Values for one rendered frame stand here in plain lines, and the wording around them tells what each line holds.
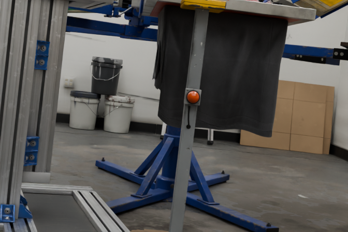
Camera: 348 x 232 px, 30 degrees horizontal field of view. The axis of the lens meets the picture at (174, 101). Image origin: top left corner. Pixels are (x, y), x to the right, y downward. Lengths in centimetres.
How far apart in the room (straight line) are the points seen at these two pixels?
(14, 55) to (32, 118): 21
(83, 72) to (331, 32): 272
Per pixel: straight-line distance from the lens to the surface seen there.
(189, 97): 199
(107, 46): 694
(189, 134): 204
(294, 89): 713
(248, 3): 226
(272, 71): 236
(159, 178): 367
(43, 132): 204
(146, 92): 695
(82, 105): 658
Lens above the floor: 73
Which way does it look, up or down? 3 degrees down
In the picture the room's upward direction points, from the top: 7 degrees clockwise
